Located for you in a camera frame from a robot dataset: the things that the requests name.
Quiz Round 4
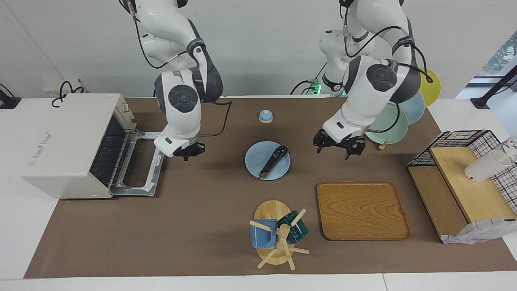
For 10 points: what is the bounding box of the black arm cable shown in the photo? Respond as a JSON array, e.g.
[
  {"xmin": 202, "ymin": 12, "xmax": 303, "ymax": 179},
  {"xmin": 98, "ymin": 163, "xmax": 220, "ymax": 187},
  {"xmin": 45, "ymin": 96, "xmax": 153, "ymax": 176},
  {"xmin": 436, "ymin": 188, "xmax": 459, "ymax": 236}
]
[
  {"xmin": 131, "ymin": 8, "xmax": 233, "ymax": 138},
  {"xmin": 343, "ymin": 16, "xmax": 435, "ymax": 134}
]

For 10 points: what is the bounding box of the large pale blue plate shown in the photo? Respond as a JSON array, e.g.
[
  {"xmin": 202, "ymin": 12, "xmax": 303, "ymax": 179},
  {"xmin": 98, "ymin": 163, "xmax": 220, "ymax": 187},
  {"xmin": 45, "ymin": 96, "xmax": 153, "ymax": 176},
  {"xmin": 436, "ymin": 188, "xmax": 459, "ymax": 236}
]
[{"xmin": 398, "ymin": 92, "xmax": 425, "ymax": 126}]

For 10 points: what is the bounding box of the black oven power cord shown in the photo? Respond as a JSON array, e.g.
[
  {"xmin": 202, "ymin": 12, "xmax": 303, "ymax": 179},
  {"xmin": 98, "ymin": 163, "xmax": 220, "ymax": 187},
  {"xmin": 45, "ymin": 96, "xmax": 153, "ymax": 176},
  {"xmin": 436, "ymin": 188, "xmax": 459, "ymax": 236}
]
[{"xmin": 51, "ymin": 81, "xmax": 85, "ymax": 108}]

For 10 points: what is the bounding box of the clear glass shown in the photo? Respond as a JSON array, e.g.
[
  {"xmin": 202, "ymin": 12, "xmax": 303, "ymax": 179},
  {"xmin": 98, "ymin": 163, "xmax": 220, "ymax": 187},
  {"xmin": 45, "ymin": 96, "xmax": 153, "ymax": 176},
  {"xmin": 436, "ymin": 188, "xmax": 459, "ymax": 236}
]
[{"xmin": 501, "ymin": 137, "xmax": 517, "ymax": 162}]

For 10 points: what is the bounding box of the black desk object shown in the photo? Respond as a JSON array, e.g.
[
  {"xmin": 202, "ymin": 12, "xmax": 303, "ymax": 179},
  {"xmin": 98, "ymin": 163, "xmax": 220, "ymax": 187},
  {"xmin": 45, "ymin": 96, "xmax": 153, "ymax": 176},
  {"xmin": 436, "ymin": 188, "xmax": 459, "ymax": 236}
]
[{"xmin": 0, "ymin": 83, "xmax": 21, "ymax": 110}]

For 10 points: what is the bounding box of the small light blue plate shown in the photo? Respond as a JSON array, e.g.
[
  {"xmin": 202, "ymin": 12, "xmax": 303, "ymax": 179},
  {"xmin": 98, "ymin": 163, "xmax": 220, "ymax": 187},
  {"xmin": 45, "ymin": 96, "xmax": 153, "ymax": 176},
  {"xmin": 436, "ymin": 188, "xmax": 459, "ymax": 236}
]
[{"xmin": 245, "ymin": 141, "xmax": 291, "ymax": 181}]

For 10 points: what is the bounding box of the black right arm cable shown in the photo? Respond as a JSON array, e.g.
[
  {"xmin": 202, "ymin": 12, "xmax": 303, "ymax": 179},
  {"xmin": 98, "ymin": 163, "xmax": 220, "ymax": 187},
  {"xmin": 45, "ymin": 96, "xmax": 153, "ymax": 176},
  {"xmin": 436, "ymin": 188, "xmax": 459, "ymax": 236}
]
[{"xmin": 131, "ymin": 8, "xmax": 233, "ymax": 138}]

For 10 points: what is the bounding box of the white toaster oven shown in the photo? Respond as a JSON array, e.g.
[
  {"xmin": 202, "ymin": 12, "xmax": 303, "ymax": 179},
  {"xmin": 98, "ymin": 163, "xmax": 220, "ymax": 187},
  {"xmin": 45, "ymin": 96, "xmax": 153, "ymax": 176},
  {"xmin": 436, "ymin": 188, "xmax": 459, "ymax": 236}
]
[{"xmin": 21, "ymin": 93, "xmax": 136, "ymax": 199}]

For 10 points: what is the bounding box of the wooden serving tray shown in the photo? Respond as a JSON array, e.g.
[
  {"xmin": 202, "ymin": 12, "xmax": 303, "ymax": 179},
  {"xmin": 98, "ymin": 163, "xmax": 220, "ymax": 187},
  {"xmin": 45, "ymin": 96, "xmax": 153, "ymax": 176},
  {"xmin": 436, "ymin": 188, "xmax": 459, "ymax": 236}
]
[{"xmin": 316, "ymin": 181, "xmax": 411, "ymax": 241}]

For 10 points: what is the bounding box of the glass oven door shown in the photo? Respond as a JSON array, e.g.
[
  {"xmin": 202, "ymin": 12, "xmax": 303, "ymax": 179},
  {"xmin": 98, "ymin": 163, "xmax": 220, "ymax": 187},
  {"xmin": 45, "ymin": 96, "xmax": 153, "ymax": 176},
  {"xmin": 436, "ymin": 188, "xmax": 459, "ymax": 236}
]
[{"xmin": 109, "ymin": 130, "xmax": 166, "ymax": 197}]

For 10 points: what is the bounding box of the dark green mug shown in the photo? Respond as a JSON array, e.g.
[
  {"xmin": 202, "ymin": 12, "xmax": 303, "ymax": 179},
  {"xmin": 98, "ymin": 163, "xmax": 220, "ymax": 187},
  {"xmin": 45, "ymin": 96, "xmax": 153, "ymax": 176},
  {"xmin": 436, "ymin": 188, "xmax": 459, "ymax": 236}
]
[{"xmin": 277, "ymin": 210, "xmax": 309, "ymax": 245}]

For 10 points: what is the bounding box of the grey marbled cloth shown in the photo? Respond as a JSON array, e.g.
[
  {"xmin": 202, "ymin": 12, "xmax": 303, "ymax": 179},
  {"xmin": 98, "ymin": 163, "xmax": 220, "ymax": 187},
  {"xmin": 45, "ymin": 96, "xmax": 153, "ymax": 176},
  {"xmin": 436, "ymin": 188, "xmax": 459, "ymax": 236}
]
[{"xmin": 441, "ymin": 217, "xmax": 517, "ymax": 245}]

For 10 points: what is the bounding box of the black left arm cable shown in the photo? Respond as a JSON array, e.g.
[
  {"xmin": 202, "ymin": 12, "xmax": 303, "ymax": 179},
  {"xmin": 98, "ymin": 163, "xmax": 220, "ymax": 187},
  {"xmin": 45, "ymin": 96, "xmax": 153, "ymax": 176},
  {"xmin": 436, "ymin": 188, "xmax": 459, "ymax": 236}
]
[{"xmin": 343, "ymin": 16, "xmax": 435, "ymax": 134}]

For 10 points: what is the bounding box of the yellow plate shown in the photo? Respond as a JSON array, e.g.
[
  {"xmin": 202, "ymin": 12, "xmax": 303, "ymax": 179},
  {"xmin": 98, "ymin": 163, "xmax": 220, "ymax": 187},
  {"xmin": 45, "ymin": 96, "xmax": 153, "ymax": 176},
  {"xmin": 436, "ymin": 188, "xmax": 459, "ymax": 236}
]
[{"xmin": 418, "ymin": 67, "xmax": 441, "ymax": 108}]

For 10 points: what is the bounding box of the black base cable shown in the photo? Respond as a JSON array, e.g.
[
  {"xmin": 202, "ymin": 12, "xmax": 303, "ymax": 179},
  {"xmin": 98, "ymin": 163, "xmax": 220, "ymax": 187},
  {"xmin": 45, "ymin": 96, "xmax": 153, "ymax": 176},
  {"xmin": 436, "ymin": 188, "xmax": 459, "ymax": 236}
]
[{"xmin": 291, "ymin": 79, "xmax": 324, "ymax": 96}]

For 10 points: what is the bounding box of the black clamp stand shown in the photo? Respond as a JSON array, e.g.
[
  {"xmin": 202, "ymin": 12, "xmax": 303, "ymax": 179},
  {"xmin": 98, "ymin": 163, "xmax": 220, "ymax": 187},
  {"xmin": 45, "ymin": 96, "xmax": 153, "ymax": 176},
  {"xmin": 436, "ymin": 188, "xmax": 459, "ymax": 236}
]
[{"xmin": 471, "ymin": 65, "xmax": 517, "ymax": 110}]

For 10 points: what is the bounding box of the wooden mug tree stand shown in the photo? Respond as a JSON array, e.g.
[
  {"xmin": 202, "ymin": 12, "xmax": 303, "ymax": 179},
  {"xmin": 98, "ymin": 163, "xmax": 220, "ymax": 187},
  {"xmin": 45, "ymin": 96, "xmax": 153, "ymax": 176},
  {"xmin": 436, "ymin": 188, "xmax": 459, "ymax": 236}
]
[{"xmin": 249, "ymin": 200, "xmax": 310, "ymax": 270}]

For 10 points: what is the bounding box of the black wire wooden shelf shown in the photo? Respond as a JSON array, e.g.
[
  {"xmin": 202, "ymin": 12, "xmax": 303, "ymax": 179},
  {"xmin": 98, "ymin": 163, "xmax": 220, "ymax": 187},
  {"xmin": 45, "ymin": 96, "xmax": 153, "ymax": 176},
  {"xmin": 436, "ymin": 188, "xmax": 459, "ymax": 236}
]
[{"xmin": 407, "ymin": 129, "xmax": 517, "ymax": 245}]

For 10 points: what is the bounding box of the white cup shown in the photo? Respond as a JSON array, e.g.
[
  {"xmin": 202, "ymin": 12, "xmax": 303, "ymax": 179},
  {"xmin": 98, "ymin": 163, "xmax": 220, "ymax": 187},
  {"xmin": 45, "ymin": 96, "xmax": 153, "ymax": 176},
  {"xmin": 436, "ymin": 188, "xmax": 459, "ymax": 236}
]
[{"xmin": 464, "ymin": 150, "xmax": 513, "ymax": 183}]

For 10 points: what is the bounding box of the pale green plate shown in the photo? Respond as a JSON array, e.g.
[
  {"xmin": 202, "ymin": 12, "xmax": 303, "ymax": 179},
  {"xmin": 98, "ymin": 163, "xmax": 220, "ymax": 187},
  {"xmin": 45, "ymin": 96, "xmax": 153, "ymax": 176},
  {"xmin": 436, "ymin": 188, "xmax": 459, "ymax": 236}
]
[{"xmin": 365, "ymin": 102, "xmax": 409, "ymax": 145}]

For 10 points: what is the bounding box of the brown table mat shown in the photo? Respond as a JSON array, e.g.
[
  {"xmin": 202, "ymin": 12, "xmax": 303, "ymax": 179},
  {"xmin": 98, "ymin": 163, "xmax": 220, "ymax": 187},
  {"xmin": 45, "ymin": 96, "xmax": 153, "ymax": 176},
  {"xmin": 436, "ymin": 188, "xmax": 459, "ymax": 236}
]
[{"xmin": 23, "ymin": 97, "xmax": 517, "ymax": 279}]

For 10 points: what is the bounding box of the blue mug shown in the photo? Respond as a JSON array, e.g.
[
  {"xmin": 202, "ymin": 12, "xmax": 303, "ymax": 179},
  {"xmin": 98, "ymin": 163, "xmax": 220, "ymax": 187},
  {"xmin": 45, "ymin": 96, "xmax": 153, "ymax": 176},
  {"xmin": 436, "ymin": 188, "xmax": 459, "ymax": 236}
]
[{"xmin": 250, "ymin": 219, "xmax": 278, "ymax": 249}]

